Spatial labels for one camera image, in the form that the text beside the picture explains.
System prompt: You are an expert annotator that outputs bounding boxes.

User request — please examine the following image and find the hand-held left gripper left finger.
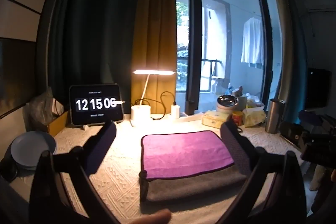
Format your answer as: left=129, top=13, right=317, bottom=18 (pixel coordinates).
left=28, top=120, right=119, bottom=224

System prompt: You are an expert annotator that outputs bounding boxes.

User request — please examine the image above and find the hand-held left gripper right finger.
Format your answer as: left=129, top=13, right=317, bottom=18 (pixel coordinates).
left=210, top=121, right=307, bottom=224

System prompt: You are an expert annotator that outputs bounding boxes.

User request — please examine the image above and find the purple towel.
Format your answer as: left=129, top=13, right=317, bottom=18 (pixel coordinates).
left=141, top=131, right=235, bottom=181

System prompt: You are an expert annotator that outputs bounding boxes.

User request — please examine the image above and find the grey towel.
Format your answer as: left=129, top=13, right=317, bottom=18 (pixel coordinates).
left=139, top=163, right=248, bottom=202

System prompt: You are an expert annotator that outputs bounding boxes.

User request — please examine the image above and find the person's left hand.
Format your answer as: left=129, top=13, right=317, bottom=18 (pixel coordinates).
left=128, top=209, right=172, bottom=224

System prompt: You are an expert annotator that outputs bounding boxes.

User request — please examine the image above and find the red can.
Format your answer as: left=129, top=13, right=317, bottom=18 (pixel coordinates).
left=232, top=111, right=244, bottom=126

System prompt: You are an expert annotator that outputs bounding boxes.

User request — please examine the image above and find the tissue box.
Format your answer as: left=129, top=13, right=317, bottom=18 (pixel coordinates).
left=202, top=110, right=232, bottom=127

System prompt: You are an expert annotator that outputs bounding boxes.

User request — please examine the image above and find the yellow plastic packet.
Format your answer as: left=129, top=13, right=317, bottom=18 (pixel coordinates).
left=243, top=109, right=267, bottom=128

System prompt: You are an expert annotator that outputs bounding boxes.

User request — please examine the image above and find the tablet with clock display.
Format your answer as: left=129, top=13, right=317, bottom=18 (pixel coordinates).
left=69, top=84, right=124, bottom=125

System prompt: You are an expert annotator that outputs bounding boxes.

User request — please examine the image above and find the metal pot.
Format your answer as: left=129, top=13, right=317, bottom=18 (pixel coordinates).
left=216, top=94, right=239, bottom=113

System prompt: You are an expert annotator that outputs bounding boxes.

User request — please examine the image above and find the steel tumbler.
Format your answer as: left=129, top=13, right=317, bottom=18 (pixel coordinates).
left=265, top=98, right=285, bottom=134

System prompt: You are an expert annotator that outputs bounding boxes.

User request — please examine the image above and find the white textured tablecloth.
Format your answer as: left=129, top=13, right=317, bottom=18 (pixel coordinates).
left=10, top=113, right=305, bottom=224

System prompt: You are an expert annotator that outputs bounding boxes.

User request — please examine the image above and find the cardboard box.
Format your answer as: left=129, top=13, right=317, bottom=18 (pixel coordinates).
left=48, top=110, right=71, bottom=137

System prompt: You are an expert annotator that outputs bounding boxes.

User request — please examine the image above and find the white desk lamp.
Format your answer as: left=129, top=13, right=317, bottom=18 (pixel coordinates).
left=130, top=69, right=176, bottom=127

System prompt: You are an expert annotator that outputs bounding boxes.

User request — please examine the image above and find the white power adapter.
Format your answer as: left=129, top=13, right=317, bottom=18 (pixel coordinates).
left=171, top=102, right=180, bottom=119

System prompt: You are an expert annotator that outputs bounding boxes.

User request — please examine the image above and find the pale blue bowl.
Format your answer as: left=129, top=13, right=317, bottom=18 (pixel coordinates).
left=10, top=131, right=57, bottom=171

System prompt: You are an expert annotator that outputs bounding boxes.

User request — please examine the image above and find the clear plastic bag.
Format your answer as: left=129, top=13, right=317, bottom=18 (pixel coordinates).
left=27, top=87, right=59, bottom=127

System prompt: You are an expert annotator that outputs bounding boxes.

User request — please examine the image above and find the balcony railing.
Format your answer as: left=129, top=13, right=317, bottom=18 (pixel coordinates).
left=176, top=57, right=223, bottom=93

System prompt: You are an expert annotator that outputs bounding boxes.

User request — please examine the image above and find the hanging white shirt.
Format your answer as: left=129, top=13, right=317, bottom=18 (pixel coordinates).
left=240, top=17, right=265, bottom=68

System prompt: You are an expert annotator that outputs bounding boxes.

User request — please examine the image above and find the dark green curtain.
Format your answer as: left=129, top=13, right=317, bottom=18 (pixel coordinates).
left=38, top=0, right=147, bottom=98

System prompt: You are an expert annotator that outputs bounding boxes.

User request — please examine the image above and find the mustard yellow curtain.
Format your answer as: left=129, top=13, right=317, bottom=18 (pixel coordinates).
left=130, top=0, right=178, bottom=115

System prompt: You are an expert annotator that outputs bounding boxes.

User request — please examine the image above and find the black cable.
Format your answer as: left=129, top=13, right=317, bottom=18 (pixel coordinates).
left=134, top=91, right=176, bottom=121

